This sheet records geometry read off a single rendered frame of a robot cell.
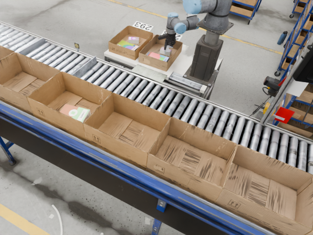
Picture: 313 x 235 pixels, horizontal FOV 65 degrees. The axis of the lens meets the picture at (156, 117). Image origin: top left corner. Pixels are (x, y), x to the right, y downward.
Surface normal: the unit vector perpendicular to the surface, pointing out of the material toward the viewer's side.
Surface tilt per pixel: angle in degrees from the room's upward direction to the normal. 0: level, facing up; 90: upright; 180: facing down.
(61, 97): 0
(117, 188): 0
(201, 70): 90
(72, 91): 89
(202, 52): 90
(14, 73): 89
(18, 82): 1
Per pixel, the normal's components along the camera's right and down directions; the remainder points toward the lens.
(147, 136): 0.11, -0.66
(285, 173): -0.44, 0.63
